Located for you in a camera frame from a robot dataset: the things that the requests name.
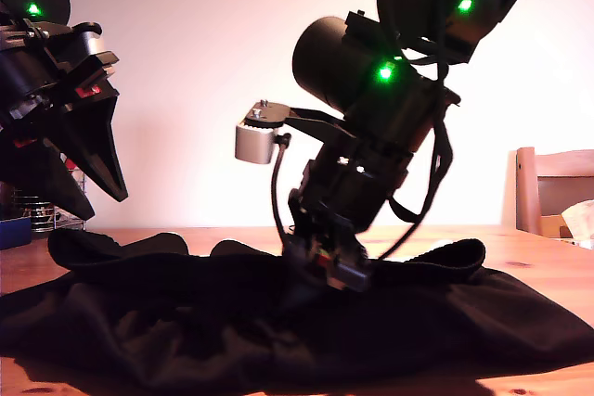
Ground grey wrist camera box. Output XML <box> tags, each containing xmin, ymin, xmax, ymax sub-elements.
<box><xmin>234</xmin><ymin>98</ymin><xmax>354</xmax><ymax>166</ymax></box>
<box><xmin>69</xmin><ymin>22</ymin><xmax>107</xmax><ymax>64</ymax></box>

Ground black shorts with white hem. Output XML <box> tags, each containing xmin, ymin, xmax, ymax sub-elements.
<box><xmin>0</xmin><ymin>227</ymin><xmax>594</xmax><ymax>392</ymax></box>

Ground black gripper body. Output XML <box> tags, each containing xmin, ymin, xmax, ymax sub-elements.
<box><xmin>280</xmin><ymin>138</ymin><xmax>410</xmax><ymax>294</ymax></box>
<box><xmin>0</xmin><ymin>45</ymin><xmax>121</xmax><ymax>137</ymax></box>

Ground black camera cable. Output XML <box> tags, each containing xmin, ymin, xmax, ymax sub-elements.
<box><xmin>270</xmin><ymin>133</ymin><xmax>294</xmax><ymax>251</ymax></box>

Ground white tissue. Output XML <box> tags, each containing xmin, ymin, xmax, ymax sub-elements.
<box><xmin>560</xmin><ymin>199</ymin><xmax>594</xmax><ymax>242</ymax></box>

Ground tan cardboard box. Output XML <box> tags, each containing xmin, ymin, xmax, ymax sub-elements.
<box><xmin>539</xmin><ymin>213</ymin><xmax>573</xmax><ymax>239</ymax></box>

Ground wooden chair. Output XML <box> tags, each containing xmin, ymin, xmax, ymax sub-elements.
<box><xmin>514</xmin><ymin>147</ymin><xmax>594</xmax><ymax>239</ymax></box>

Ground blue box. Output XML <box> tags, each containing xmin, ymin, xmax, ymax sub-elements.
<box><xmin>0</xmin><ymin>218</ymin><xmax>32</xmax><ymax>251</ymax></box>

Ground metal wire utensil holder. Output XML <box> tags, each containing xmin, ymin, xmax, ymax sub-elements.
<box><xmin>11</xmin><ymin>168</ymin><xmax>88</xmax><ymax>234</ymax></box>

